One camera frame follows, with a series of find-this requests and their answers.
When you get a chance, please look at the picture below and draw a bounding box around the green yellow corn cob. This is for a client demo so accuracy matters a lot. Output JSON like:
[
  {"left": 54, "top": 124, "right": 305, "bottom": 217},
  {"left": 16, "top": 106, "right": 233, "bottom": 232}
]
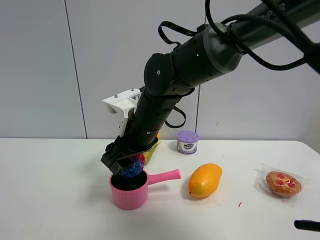
[{"left": 143, "top": 133, "right": 161, "bottom": 166}]

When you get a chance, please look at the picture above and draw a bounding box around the wrapped fruit tart pastry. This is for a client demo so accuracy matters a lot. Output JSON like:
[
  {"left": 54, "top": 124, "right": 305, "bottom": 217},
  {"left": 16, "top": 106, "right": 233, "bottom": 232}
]
[{"left": 254, "top": 163, "right": 312, "bottom": 207}]

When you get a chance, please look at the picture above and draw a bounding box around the red blue spotted ball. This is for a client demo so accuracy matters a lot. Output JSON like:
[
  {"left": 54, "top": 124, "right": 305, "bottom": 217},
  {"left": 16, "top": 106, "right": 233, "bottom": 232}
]
[{"left": 118, "top": 153, "right": 145, "bottom": 178}]

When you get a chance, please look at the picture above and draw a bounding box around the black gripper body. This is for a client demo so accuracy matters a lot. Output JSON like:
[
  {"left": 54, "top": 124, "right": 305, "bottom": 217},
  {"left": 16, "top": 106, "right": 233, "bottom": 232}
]
[{"left": 104, "top": 131, "right": 159, "bottom": 160}]

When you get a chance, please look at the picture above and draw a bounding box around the black object at edge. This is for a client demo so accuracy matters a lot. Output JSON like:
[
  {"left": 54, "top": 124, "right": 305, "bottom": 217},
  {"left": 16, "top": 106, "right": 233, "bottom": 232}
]
[{"left": 294, "top": 220, "right": 320, "bottom": 232}]

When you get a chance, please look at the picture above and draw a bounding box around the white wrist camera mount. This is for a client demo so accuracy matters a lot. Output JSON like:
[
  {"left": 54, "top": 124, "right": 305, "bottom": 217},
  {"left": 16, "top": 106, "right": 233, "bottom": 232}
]
[{"left": 102, "top": 88, "right": 142, "bottom": 138}]

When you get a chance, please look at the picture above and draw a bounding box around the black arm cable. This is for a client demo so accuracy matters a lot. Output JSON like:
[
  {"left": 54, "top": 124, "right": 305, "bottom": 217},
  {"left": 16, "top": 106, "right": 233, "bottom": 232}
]
[{"left": 157, "top": 0, "right": 320, "bottom": 128}]

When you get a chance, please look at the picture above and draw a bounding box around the purple air freshener can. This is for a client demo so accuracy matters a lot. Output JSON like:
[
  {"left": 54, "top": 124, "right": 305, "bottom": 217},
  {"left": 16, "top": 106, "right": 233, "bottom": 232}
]
[{"left": 176, "top": 130, "right": 200, "bottom": 155}]

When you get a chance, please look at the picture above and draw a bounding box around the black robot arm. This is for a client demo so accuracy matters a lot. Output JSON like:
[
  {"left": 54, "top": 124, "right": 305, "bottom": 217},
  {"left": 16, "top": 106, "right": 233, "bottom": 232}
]
[{"left": 101, "top": 0, "right": 320, "bottom": 174}]

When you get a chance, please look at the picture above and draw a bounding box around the pink toy saucepan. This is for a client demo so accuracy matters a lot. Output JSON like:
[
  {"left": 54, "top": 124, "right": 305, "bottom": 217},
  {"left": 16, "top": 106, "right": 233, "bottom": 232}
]
[{"left": 109, "top": 169, "right": 181, "bottom": 210}]

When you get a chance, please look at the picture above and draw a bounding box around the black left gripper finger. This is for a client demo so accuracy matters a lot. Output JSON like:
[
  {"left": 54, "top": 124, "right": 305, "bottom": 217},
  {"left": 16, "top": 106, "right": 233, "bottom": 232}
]
[{"left": 101, "top": 153, "right": 130, "bottom": 175}]

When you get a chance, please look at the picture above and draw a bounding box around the orange yellow mango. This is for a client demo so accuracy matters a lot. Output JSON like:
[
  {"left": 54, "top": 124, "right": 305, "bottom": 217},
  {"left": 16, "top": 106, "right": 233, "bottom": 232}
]
[{"left": 188, "top": 163, "right": 223, "bottom": 198}]

